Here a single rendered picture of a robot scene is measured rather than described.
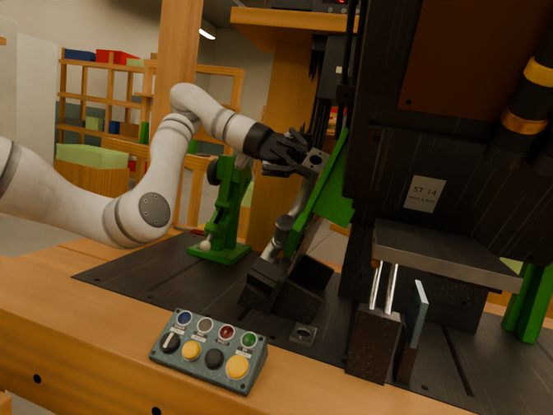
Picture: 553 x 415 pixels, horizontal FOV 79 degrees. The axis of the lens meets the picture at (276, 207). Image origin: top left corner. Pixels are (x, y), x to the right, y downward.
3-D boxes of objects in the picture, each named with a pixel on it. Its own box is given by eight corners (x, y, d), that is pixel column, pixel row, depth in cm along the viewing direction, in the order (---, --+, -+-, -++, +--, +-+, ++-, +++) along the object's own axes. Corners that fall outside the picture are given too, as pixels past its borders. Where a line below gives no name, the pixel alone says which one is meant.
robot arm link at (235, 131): (261, 147, 81) (239, 137, 82) (262, 112, 72) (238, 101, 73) (241, 173, 77) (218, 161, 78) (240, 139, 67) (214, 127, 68)
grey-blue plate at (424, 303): (408, 389, 51) (432, 305, 48) (395, 384, 52) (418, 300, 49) (404, 353, 60) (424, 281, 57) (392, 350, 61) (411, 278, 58)
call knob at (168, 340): (173, 355, 47) (171, 352, 46) (157, 349, 47) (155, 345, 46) (183, 338, 48) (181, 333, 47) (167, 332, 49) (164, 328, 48)
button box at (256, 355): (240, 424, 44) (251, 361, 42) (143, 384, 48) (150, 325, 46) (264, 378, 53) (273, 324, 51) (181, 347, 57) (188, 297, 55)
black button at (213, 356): (218, 370, 45) (216, 367, 44) (202, 365, 46) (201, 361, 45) (225, 353, 47) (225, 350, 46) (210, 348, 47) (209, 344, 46)
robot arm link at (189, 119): (178, 114, 82) (160, 152, 73) (174, 82, 75) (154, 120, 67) (206, 119, 82) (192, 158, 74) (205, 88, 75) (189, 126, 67)
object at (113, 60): (153, 193, 566) (166, 52, 522) (52, 166, 650) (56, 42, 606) (174, 191, 616) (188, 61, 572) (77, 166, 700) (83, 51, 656)
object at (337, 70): (386, 106, 79) (401, 39, 76) (316, 97, 83) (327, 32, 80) (385, 113, 91) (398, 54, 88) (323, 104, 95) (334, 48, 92)
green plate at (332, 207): (332, 254, 61) (389, 146, 55) (291, 232, 62) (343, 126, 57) (339, 239, 72) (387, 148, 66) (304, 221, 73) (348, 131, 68)
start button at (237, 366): (243, 382, 44) (242, 379, 43) (223, 375, 45) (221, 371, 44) (251, 361, 46) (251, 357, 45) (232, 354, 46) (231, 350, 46)
